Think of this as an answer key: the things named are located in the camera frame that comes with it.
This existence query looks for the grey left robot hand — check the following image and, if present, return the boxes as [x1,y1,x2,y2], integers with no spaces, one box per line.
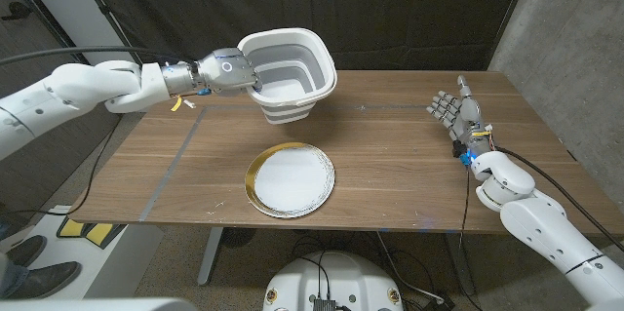
[196,47,264,97]

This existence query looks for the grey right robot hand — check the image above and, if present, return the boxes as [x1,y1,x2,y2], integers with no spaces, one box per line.
[425,74,495,159]

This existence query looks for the white grey collapsible bucket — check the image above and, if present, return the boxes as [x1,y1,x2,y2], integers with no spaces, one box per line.
[236,27,338,126]

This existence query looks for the white plate with gold rim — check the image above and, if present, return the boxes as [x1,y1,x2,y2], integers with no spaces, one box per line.
[244,141,336,219]

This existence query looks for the black backdrop stand pole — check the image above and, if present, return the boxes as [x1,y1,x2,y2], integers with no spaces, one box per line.
[487,0,537,71]
[67,0,147,66]

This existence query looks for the grey table leg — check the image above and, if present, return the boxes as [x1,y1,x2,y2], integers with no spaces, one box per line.
[443,232,477,296]
[197,226,225,287]

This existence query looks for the black power adapter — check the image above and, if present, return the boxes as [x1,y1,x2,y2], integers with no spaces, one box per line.
[422,293,457,311]

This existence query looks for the white floor platform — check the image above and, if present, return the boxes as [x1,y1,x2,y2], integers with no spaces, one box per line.
[7,205,165,300]

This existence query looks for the yellow black foot pedal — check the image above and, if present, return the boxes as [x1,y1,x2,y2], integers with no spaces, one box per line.
[57,217,89,239]
[86,222,127,249]

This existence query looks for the white robot torso base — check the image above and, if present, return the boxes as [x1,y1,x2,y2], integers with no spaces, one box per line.
[262,251,405,311]

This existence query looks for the grey module on torso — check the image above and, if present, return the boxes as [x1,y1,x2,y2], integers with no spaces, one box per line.
[311,296,338,311]

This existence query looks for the white robot chest edge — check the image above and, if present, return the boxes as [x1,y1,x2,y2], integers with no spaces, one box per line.
[0,297,199,311]

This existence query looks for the blue jeans leg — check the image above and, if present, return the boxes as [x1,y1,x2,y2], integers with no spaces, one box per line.
[0,252,30,298]

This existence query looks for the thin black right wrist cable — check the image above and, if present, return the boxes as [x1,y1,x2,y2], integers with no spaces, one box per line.
[457,164,472,297]

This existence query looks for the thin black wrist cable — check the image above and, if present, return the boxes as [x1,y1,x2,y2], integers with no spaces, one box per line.
[0,120,123,217]
[457,164,472,297]

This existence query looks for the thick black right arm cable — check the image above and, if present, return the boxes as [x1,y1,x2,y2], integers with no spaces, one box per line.
[494,147,624,253]

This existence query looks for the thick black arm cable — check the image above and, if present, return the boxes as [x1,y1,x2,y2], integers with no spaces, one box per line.
[494,147,624,253]
[0,46,196,66]

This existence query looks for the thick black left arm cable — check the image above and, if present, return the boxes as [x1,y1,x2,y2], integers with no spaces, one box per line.
[0,46,196,66]

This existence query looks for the thin black left wrist cable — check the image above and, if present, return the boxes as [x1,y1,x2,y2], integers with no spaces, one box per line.
[0,120,123,217]

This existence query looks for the white floor cable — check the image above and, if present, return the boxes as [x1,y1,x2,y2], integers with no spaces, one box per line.
[374,230,445,302]

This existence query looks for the dark door handle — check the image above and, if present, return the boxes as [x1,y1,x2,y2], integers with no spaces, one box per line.
[0,1,33,22]

